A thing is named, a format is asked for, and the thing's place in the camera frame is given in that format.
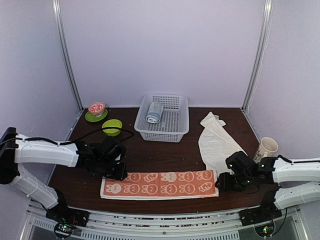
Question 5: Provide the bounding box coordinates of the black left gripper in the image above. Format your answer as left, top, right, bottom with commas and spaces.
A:
95, 158, 128, 181

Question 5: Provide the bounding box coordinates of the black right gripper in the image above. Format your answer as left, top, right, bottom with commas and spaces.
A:
215, 172, 253, 192

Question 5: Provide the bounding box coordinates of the orange bunny pattern towel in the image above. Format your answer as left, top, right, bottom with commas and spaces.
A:
100, 170, 219, 201

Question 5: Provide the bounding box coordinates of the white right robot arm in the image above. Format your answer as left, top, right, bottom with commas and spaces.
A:
215, 151, 320, 221

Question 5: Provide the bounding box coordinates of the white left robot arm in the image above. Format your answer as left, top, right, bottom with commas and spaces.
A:
0, 127, 128, 222

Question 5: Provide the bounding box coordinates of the cream white towel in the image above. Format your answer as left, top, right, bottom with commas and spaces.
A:
198, 111, 244, 174

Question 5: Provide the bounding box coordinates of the green plastic bowl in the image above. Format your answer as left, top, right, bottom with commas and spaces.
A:
102, 119, 123, 137

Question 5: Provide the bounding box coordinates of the cream patterned cup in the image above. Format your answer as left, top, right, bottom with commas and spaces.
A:
253, 137, 279, 163

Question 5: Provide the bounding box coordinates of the green plastic plate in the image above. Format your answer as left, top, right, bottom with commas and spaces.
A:
85, 109, 108, 123

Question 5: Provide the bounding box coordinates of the red white patterned bowl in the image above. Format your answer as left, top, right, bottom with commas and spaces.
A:
88, 101, 106, 116

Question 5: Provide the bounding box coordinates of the rolled light blue towel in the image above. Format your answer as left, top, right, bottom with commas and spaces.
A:
145, 101, 164, 124

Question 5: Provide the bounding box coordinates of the white perforated plastic basket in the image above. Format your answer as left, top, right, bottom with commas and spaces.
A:
134, 93, 190, 143

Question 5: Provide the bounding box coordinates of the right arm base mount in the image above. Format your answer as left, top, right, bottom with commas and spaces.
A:
238, 190, 282, 239

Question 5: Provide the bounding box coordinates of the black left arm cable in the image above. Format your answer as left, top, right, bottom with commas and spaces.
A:
57, 127, 136, 148

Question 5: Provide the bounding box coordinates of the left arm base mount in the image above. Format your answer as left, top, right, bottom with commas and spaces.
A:
45, 189, 90, 240

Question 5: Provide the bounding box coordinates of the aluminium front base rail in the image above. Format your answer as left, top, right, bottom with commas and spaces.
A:
18, 203, 310, 240

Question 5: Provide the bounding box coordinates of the left aluminium frame post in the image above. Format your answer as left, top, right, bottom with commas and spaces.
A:
52, 0, 84, 111

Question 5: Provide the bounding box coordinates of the aluminium frame post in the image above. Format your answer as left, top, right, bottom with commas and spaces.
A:
52, 0, 84, 111
242, 0, 273, 113

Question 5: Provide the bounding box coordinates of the right aluminium frame post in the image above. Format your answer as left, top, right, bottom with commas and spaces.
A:
242, 0, 273, 113

